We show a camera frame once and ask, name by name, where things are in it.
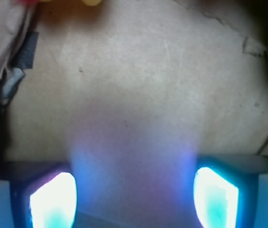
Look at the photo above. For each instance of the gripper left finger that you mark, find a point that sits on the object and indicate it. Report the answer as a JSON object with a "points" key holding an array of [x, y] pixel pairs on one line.
{"points": [[37, 194]]}

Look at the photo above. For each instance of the yellow rubber duck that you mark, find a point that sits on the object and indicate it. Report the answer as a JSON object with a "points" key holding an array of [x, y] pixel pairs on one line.
{"points": [[86, 2]]}

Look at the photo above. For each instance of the brown paper bag bin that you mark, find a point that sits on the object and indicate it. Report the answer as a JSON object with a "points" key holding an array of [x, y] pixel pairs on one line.
{"points": [[133, 80]]}

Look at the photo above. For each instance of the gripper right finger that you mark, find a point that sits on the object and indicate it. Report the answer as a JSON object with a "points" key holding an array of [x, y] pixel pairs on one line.
{"points": [[231, 191]]}

